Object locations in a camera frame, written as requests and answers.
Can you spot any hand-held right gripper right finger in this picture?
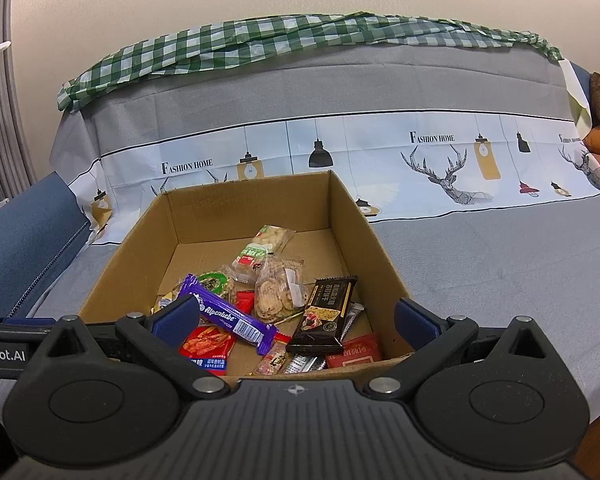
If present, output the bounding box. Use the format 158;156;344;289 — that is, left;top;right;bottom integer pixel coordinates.
364;298;564;402

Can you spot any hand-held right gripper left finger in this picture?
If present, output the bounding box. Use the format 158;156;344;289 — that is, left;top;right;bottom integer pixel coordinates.
30;294;231;402

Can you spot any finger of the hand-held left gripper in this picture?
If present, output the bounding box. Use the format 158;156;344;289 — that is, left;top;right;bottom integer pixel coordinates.
1;316;57;330

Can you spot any round cracker packet green label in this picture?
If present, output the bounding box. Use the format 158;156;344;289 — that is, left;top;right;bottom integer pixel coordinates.
195;270;238;306

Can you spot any purple candy packet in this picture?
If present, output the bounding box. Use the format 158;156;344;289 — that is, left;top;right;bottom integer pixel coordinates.
180;273;278;356

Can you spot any plain red snack packet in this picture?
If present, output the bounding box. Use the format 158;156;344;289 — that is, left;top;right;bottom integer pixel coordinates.
325;332;383;371

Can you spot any black biscuit packet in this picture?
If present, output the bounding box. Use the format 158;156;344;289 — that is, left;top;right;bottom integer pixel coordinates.
285;276;359;356

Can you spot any pile of assorted snacks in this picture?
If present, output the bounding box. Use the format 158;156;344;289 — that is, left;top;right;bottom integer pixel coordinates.
152;225;383;377

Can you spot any nougat packet with green label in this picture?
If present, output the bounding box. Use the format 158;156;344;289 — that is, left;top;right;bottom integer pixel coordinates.
232;225;297;281

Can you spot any brown cardboard box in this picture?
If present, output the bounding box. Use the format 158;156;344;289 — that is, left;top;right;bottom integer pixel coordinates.
77;170;416;378

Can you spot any dark blue cushion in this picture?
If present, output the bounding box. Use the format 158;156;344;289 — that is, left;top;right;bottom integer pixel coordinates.
0;171;92;318

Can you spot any grey printed bed sheet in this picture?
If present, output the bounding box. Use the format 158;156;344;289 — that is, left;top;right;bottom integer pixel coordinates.
0;42;600;411

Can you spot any grey curtain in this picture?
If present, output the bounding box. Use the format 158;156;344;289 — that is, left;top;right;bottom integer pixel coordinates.
0;0;37;221

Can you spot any green checked cloth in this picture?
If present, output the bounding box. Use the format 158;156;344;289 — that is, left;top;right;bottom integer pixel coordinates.
56;10;563;113

